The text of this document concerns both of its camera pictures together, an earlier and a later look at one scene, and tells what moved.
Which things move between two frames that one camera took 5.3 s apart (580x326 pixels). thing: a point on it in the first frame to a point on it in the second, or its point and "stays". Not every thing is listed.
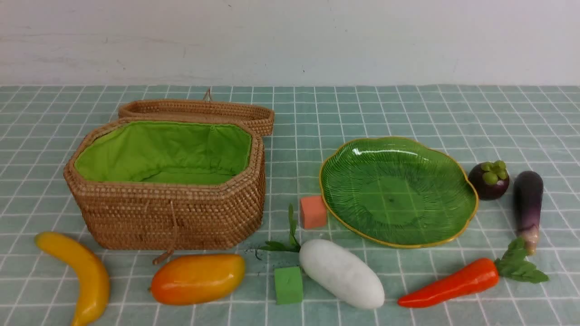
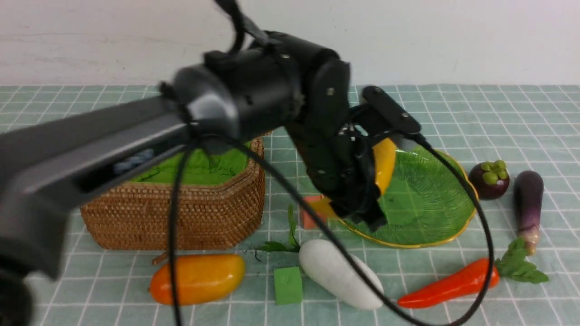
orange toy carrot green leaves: x=475 y=276 stays
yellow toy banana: x=93 y=278 to x=384 y=157
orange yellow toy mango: x=197 y=279 stays
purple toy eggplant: x=528 y=197 stays
